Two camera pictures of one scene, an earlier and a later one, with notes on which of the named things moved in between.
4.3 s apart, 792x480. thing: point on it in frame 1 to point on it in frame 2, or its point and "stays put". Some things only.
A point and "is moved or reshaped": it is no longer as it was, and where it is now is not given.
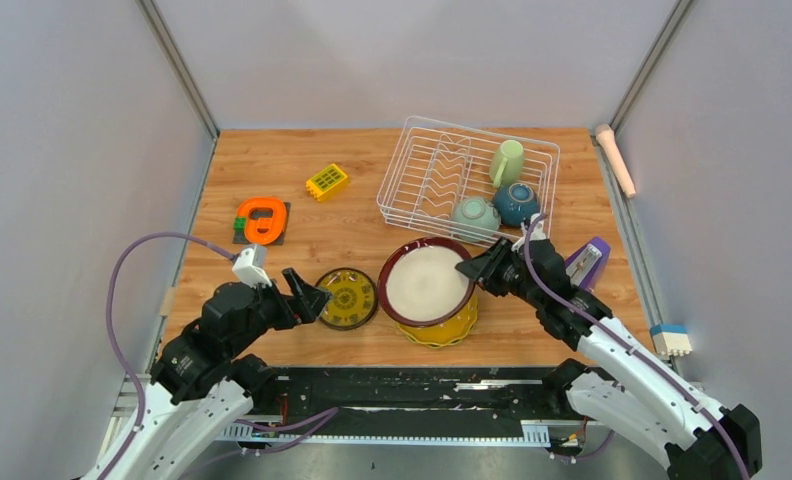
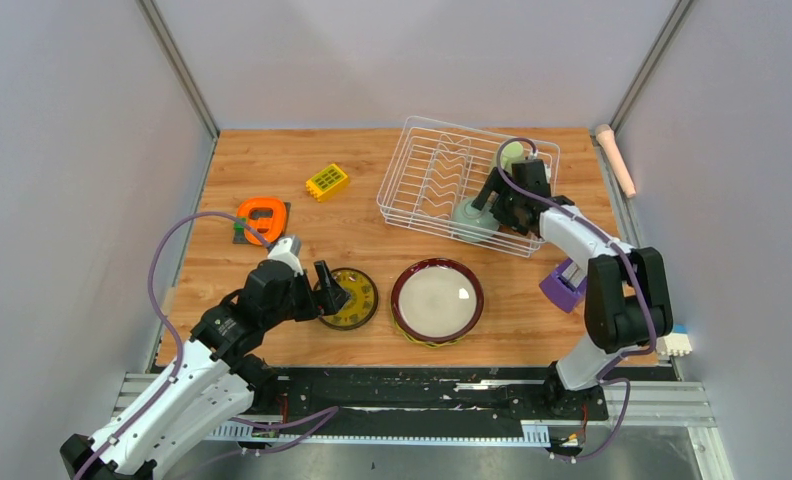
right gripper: x=483 y=266 to x=496 y=184
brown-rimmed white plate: x=419 y=285 is moved or reshaped
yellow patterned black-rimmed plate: x=353 y=298 stays put
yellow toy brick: x=327 y=182 stays put
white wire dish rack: x=459 y=182 stays put
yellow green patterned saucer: x=353 y=298 stays put
